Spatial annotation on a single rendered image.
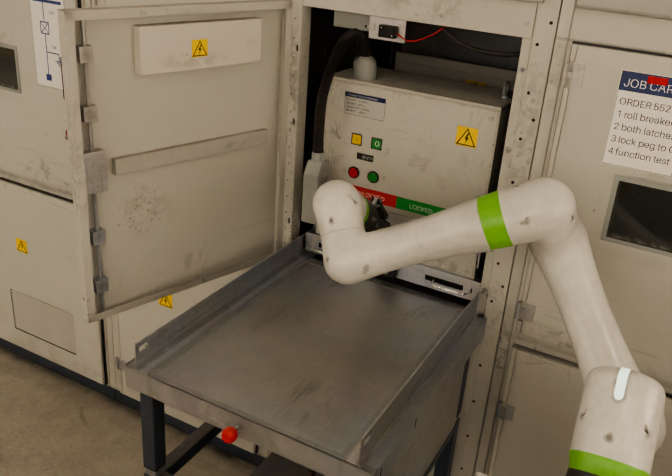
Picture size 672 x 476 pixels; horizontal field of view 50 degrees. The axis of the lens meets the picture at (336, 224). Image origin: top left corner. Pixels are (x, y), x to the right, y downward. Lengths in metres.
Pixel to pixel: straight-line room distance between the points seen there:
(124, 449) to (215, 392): 1.22
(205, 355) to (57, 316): 1.36
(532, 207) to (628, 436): 0.45
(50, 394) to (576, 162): 2.18
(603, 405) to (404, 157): 0.91
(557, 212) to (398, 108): 0.63
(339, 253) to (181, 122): 0.56
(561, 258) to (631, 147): 0.30
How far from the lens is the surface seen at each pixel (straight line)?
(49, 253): 2.90
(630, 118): 1.70
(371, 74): 1.99
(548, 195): 1.46
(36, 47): 2.63
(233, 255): 2.11
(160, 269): 1.97
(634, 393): 1.32
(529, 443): 2.11
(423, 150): 1.92
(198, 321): 1.82
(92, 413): 2.98
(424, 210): 1.97
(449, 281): 2.00
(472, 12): 1.77
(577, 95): 1.71
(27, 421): 3.00
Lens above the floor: 1.82
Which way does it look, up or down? 24 degrees down
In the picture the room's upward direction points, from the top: 4 degrees clockwise
